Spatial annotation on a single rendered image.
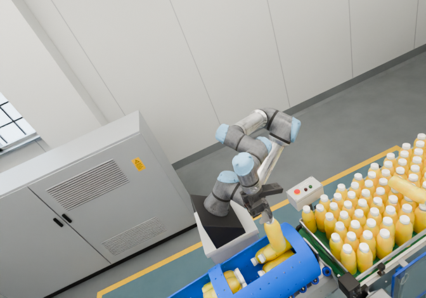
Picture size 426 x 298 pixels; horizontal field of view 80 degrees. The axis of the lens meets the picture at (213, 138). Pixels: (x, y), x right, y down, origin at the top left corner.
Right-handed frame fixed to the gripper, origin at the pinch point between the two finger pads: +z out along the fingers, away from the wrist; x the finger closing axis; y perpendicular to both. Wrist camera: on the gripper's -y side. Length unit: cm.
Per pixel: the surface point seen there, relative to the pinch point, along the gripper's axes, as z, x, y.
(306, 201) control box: 40, -24, -33
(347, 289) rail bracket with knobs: 45, 22, -17
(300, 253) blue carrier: 24.0, 7.9, -5.8
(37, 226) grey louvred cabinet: 45, -158, 170
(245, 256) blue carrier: 37.4, -14.0, 15.6
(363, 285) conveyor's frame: 55, 21, -27
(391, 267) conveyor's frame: 55, 22, -44
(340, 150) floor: 144, -133, -158
